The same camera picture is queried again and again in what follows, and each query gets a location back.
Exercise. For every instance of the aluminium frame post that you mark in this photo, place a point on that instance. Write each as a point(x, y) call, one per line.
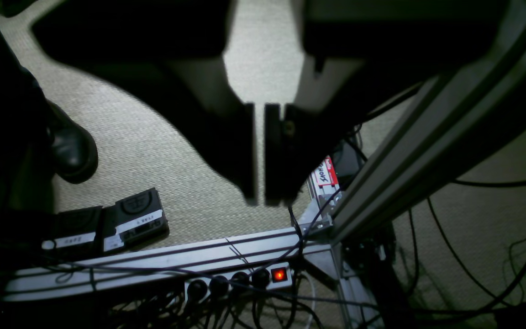
point(457, 120)

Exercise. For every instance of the aluminium frame rail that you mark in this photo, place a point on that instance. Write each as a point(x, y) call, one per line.
point(203, 260)

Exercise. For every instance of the black foot pedal left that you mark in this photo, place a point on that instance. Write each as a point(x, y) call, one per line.
point(72, 235)

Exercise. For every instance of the white power strip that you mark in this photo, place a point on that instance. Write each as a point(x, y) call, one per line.
point(242, 281)

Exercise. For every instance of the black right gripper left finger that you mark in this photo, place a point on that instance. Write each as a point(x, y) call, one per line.
point(169, 55)

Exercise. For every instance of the black shoe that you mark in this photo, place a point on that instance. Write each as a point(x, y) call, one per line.
point(73, 150)

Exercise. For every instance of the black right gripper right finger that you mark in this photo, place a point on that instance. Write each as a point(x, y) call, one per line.
point(358, 55)

